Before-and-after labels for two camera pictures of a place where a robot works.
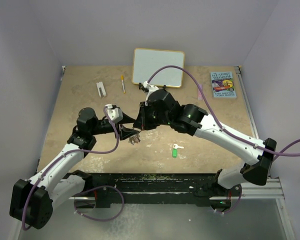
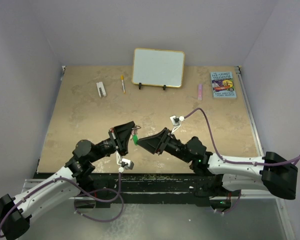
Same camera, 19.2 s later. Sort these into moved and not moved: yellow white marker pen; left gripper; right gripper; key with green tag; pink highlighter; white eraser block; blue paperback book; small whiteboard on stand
Moved: key with green tag; left gripper; right gripper
Not moved: pink highlighter; white eraser block; small whiteboard on stand; blue paperback book; yellow white marker pen
